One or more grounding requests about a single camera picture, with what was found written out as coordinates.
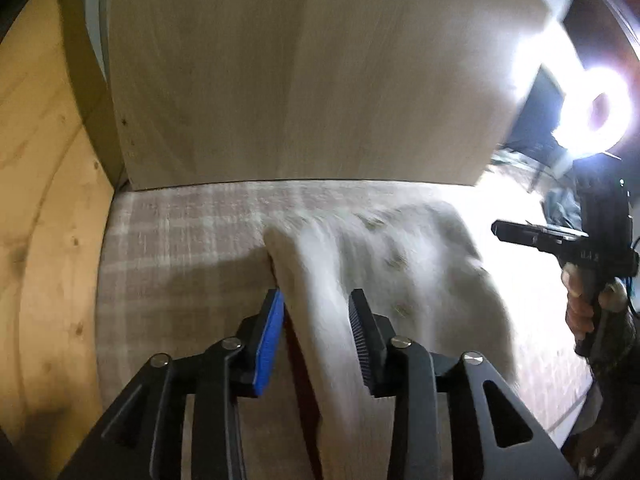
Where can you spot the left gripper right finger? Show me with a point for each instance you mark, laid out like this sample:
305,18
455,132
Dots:
492,433

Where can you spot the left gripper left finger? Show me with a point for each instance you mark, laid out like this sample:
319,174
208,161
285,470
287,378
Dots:
185,409

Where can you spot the cream knit sweater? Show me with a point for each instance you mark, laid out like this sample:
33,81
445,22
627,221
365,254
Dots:
418,266

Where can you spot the person right hand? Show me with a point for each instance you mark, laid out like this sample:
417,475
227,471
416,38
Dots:
579,315

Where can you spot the dark teal jacket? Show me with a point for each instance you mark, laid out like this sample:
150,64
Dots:
562,209

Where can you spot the plaid bed sheet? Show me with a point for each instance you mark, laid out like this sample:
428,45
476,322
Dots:
180,268

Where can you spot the pine wood headboard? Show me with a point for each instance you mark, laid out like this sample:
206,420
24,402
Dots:
60,162

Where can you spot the light wood wardrobe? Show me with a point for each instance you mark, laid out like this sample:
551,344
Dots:
211,91

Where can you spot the ring light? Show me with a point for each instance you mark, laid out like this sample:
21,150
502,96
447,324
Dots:
577,109

